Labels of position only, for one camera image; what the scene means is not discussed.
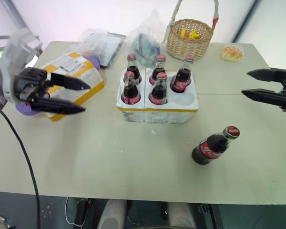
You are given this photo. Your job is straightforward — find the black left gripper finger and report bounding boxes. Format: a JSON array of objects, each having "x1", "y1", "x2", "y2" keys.
[
  {"x1": 50, "y1": 73, "x2": 92, "y2": 91},
  {"x1": 29, "y1": 97, "x2": 86, "y2": 115}
]

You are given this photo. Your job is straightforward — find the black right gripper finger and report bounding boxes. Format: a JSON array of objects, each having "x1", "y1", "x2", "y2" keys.
[
  {"x1": 246, "y1": 68, "x2": 286, "y2": 83},
  {"x1": 241, "y1": 88, "x2": 286, "y2": 106}
]

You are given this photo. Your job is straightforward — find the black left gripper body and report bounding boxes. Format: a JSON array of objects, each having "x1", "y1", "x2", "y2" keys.
[{"x1": 13, "y1": 67, "x2": 51, "y2": 105}]

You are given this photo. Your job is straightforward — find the glass cola bottle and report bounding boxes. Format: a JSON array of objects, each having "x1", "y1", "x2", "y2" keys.
[
  {"x1": 148, "y1": 54, "x2": 167, "y2": 85},
  {"x1": 121, "y1": 71, "x2": 142, "y2": 106},
  {"x1": 191, "y1": 125, "x2": 241, "y2": 166},
  {"x1": 126, "y1": 53, "x2": 143, "y2": 84},
  {"x1": 169, "y1": 55, "x2": 194, "y2": 94},
  {"x1": 148, "y1": 72, "x2": 168, "y2": 106}
]

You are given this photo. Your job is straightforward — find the white foam crate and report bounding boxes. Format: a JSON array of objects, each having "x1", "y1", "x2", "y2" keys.
[{"x1": 116, "y1": 67, "x2": 201, "y2": 125}]

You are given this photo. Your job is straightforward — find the yellow white packet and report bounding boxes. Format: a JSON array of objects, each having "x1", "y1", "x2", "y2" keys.
[{"x1": 35, "y1": 52, "x2": 105, "y2": 123}]

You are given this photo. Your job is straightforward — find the purple round disc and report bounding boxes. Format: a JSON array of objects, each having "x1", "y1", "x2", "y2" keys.
[
  {"x1": 15, "y1": 102, "x2": 43, "y2": 117},
  {"x1": 85, "y1": 55, "x2": 101, "y2": 71}
]

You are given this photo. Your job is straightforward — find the bread in clear container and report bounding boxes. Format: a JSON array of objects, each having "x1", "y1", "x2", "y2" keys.
[{"x1": 219, "y1": 45, "x2": 245, "y2": 63}]

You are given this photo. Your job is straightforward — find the clear bag with dark pack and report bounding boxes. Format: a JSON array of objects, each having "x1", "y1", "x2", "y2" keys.
[{"x1": 79, "y1": 28, "x2": 127, "y2": 69}]

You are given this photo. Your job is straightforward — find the yellow toys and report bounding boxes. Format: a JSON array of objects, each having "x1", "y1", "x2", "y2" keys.
[{"x1": 180, "y1": 28, "x2": 201, "y2": 40}]

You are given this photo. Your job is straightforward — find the clear bag with blue item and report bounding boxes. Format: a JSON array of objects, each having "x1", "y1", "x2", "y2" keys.
[{"x1": 129, "y1": 9, "x2": 167, "y2": 68}]

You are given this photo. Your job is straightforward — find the white rounded robot leg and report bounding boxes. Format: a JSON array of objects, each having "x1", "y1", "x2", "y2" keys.
[
  {"x1": 167, "y1": 202, "x2": 196, "y2": 229},
  {"x1": 97, "y1": 199, "x2": 127, "y2": 229}
]

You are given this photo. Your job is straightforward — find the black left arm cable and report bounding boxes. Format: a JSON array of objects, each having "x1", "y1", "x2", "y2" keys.
[{"x1": 0, "y1": 97, "x2": 41, "y2": 229}]

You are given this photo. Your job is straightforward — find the wicker basket with handle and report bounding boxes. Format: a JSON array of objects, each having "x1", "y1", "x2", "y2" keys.
[{"x1": 165, "y1": 0, "x2": 220, "y2": 62}]

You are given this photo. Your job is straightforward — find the thin white cable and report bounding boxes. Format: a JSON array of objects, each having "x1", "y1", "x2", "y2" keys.
[{"x1": 65, "y1": 196, "x2": 83, "y2": 228}]

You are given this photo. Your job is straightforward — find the black table bracket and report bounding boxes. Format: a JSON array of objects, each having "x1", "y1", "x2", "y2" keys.
[
  {"x1": 73, "y1": 197, "x2": 92, "y2": 229},
  {"x1": 197, "y1": 203, "x2": 217, "y2": 229}
]

